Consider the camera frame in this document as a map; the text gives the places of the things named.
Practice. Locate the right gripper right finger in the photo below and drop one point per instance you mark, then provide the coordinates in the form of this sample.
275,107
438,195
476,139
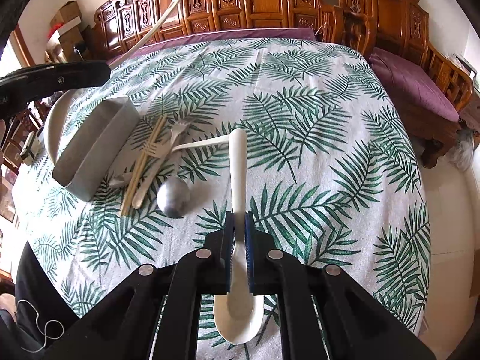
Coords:
262,275

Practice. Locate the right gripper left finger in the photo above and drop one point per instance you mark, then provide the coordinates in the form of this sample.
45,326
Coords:
221,245

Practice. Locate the cream plastic spoon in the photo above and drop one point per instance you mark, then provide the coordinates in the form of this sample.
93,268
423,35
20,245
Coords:
238,315

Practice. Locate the metal spoon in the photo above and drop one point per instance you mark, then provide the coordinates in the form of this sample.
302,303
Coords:
172,197

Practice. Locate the cardboard boxes stack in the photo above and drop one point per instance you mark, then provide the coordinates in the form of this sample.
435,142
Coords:
66,43

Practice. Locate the grey rectangular tray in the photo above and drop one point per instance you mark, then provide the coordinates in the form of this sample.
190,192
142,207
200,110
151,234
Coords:
92,150

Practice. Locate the cream plastic fork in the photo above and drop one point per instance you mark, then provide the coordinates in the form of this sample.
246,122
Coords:
187,146
176,130

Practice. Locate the palm leaf tablecloth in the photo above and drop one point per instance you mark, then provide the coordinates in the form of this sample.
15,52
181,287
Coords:
321,175

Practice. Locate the long carved wooden bench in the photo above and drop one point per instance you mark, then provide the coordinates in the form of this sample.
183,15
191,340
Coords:
121,24

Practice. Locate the purple armchair cushion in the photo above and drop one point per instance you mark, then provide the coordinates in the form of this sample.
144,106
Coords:
408,82

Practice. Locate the carved wooden armchair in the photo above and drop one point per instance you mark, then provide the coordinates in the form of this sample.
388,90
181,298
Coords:
401,27

